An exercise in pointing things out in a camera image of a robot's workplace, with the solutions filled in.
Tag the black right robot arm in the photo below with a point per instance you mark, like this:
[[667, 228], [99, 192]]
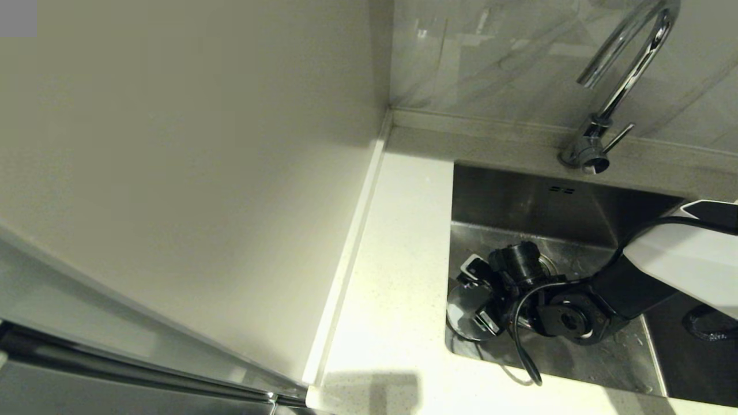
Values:
[[634, 288]]

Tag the tall silver door refrigerator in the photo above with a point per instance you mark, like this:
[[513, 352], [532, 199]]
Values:
[[173, 144]]

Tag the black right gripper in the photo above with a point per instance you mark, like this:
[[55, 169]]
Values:
[[507, 294]]

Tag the pale blue round bowl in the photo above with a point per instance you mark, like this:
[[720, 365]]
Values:
[[461, 311]]

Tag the stainless steel sink basin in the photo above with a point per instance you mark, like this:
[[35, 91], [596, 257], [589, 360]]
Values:
[[576, 230]]

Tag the chrome gooseneck faucet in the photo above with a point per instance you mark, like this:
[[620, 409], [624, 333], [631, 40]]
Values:
[[622, 89]]

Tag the round metal drain strainer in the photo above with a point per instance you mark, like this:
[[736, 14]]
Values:
[[550, 266]]

